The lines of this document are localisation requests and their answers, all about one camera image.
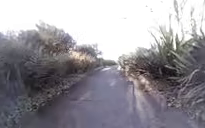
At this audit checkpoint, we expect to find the grey asphalt path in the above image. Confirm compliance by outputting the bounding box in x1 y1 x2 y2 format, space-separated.
19 65 194 128

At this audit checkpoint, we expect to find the leaf-strewn mulch strip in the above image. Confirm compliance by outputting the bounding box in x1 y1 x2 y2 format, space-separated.
121 66 205 128
3 65 106 128

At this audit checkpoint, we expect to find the row of flax bushes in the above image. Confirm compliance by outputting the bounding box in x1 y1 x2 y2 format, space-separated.
0 21 118 128
117 0 205 128

